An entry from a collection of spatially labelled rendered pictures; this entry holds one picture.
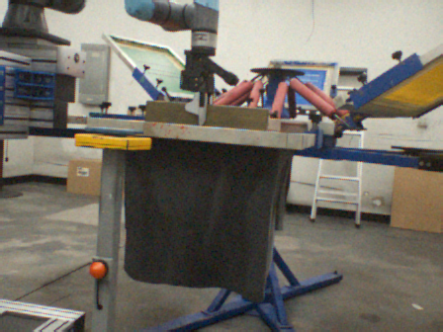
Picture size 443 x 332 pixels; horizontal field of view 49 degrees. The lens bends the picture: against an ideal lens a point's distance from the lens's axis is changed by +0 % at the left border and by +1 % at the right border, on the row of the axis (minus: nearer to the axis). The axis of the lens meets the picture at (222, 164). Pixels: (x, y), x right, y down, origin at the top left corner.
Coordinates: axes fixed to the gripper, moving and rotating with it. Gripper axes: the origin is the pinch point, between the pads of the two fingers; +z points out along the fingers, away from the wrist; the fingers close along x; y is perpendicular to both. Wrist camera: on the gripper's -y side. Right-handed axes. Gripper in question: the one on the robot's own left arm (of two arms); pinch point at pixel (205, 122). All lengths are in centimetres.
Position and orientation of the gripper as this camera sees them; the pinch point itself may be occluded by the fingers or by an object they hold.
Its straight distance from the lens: 138.5
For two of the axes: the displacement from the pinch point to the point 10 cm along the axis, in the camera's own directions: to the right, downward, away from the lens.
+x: -2.5, 0.5, -9.7
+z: -0.7, 9.9, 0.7
